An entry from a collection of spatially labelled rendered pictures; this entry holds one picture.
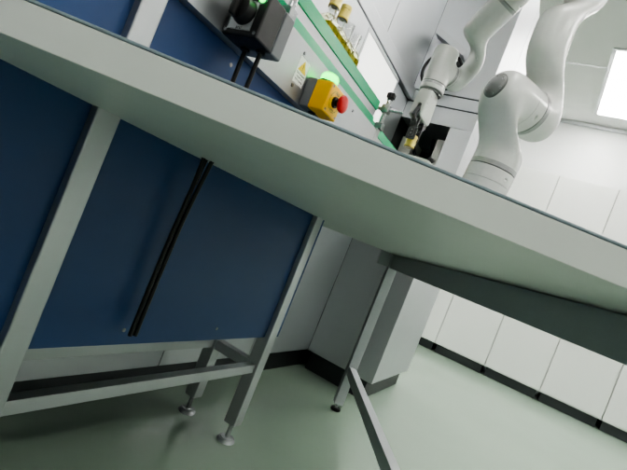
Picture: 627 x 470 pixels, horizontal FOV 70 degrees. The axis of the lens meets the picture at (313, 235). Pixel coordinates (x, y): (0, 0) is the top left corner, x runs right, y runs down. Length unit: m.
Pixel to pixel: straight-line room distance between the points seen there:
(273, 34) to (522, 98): 0.65
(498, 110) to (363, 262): 1.27
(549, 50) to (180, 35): 0.91
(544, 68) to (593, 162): 4.32
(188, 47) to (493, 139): 0.76
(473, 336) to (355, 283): 2.78
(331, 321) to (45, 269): 1.75
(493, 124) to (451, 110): 1.17
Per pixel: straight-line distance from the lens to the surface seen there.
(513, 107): 1.21
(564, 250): 0.44
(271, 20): 0.83
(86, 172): 0.74
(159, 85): 0.40
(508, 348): 4.90
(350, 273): 2.30
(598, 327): 0.74
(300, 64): 1.05
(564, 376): 4.92
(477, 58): 1.67
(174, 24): 0.82
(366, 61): 1.92
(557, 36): 1.37
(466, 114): 2.37
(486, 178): 1.21
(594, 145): 5.71
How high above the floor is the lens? 0.66
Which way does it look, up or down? level
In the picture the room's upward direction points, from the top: 22 degrees clockwise
